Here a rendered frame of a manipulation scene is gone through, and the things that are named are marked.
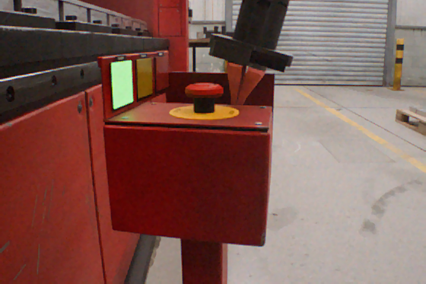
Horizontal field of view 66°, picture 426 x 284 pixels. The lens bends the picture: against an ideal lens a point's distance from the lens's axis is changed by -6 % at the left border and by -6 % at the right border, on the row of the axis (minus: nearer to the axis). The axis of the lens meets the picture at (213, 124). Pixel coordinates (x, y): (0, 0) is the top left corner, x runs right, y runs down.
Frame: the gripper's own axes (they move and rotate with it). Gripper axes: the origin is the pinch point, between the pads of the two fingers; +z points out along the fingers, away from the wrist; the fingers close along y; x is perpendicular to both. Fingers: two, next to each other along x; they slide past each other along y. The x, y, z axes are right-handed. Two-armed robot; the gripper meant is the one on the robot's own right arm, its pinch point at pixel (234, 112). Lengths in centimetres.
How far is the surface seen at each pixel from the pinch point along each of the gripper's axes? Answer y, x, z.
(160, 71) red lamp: 11.1, 0.0, -2.4
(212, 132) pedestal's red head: 0.3, 15.5, -1.4
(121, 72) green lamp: 11.3, 12.1, -3.5
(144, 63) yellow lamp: 11.5, 5.9, -3.9
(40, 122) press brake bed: 24.5, 6.0, 7.6
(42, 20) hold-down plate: 37.5, -9.3, -3.8
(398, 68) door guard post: -239, -670, -19
